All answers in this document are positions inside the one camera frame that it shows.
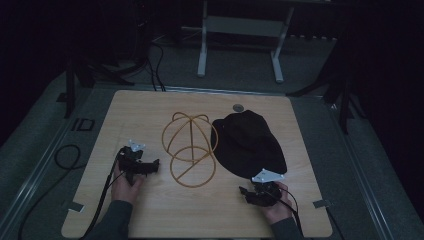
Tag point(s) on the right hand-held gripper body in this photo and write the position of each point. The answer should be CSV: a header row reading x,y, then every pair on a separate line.
x,y
265,190

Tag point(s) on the white metal stand frame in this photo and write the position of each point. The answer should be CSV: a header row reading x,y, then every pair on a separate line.
x,y
243,26

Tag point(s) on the person's right hand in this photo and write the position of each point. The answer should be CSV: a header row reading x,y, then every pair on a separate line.
x,y
278,210

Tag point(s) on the person's left hand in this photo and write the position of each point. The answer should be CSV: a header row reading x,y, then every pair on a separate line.
x,y
124,187

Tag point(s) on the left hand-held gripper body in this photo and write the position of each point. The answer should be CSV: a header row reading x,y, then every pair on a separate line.
x,y
130,161

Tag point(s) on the grey tape strip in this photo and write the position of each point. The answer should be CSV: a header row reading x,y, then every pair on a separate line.
x,y
322,203

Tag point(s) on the round grey table grommet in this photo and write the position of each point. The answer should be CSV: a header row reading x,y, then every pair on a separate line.
x,y
238,107

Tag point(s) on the black brimmed hat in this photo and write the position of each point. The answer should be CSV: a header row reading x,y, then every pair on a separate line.
x,y
247,143

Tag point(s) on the black tripod stand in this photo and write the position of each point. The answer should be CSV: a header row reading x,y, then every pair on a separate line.
x,y
80,75
336,90

